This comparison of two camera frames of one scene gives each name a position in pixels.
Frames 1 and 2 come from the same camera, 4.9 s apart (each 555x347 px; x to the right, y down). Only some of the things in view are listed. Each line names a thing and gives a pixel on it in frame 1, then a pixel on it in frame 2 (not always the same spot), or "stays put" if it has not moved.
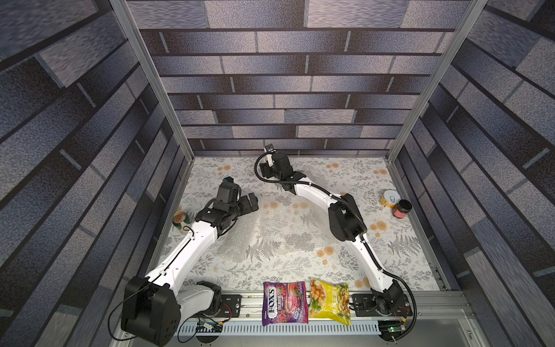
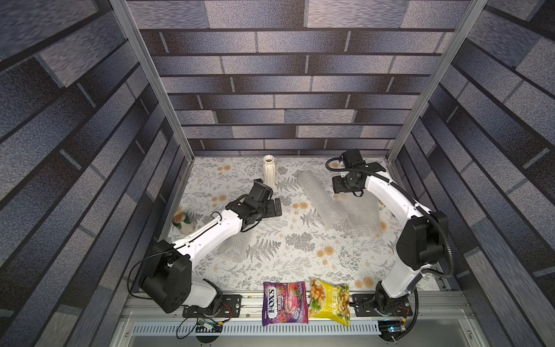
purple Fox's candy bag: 285,302 stays put
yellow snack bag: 329,300 stays put
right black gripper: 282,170 -> 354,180
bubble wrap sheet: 287,229 -> 358,213
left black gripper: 248,208 -> 273,212
